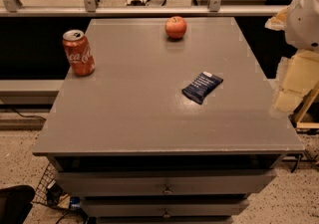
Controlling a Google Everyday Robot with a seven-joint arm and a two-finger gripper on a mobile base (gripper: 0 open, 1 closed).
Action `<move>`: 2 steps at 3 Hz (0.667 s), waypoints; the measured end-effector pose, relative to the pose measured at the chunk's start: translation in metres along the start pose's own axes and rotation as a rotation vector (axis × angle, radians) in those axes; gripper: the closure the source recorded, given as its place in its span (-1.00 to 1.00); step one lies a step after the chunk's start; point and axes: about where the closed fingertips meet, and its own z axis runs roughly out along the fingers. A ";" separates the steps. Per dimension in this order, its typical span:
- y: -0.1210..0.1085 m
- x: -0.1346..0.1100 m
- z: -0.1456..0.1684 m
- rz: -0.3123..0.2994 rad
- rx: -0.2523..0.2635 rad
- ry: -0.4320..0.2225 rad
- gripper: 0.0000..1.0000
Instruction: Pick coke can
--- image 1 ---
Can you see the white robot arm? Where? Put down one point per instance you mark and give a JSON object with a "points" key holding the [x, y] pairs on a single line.
{"points": [[300, 23]]}

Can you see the red coke can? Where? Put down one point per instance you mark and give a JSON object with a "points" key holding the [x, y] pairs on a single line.
{"points": [[78, 52]]}

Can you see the red apple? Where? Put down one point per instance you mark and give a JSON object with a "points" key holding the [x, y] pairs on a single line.
{"points": [[175, 27]]}

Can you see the grey drawer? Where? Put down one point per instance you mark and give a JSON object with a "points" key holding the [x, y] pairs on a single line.
{"points": [[164, 208], [158, 183]]}

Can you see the dark blue snack packet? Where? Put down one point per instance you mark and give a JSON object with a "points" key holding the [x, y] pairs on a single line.
{"points": [[201, 87]]}

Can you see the top grey drawer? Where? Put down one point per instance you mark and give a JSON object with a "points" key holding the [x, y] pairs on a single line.
{"points": [[158, 183]]}

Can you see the wire basket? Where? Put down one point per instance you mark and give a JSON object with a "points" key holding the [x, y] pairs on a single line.
{"points": [[48, 192]]}

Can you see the grey drawer cabinet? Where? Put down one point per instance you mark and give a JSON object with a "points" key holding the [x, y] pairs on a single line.
{"points": [[130, 115]]}

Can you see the lower grey drawer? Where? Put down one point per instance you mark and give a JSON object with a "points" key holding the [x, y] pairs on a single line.
{"points": [[164, 208]]}

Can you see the black chair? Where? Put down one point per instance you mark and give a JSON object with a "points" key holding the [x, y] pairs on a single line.
{"points": [[15, 204]]}

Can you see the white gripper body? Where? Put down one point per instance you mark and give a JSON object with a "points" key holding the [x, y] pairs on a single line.
{"points": [[304, 24]]}

